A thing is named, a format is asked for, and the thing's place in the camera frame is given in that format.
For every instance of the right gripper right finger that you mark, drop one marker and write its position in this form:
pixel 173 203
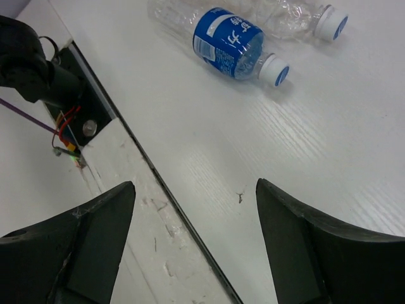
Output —
pixel 317 258

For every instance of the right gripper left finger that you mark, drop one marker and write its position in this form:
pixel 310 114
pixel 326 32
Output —
pixel 73 257

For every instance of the blue label plastic bottle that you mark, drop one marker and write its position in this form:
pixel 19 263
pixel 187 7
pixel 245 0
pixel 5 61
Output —
pixel 229 43

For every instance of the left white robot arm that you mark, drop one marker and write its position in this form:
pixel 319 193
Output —
pixel 25 68

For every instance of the clear bottle upper left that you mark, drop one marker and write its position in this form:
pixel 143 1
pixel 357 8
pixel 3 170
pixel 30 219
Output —
pixel 295 19

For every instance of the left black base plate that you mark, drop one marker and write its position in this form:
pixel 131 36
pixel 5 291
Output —
pixel 86 117

